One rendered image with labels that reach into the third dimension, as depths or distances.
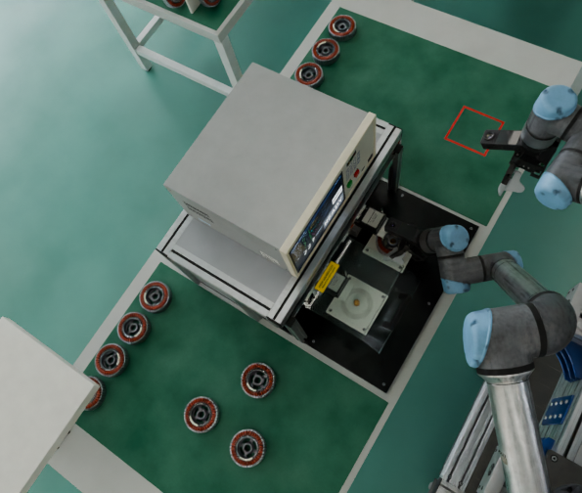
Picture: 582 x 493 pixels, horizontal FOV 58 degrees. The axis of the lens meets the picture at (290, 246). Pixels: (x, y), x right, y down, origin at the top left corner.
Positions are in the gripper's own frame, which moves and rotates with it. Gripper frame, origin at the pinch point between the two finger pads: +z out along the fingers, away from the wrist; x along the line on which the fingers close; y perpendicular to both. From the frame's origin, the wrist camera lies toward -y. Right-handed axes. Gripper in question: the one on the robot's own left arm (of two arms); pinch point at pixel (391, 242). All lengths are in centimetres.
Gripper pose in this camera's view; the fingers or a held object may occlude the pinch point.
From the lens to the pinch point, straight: 181.0
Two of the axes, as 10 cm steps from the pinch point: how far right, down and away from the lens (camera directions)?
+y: 8.0, 5.7, 2.1
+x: 5.3, -8.2, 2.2
